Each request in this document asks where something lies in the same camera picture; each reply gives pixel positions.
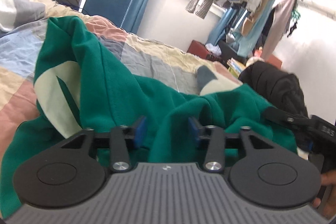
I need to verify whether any patchwork pastel bed quilt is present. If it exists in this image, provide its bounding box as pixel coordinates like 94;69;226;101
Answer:
1;0;241;152

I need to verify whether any light blue hanging curtain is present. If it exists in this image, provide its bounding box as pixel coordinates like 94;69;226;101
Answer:
206;0;275;57

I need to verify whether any red suitcase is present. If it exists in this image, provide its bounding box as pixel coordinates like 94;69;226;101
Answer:
187;40;219;61

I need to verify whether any green sweatshirt with cream letters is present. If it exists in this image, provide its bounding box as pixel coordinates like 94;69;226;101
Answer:
1;16;297;217

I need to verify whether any person's right hand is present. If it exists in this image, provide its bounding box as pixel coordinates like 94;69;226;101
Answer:
310;169;336;218

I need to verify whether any black puffer jacket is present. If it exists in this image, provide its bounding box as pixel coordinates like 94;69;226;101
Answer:
239;61;308;117

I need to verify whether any beige pink hanging coat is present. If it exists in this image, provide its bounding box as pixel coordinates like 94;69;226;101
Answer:
261;0;297;61

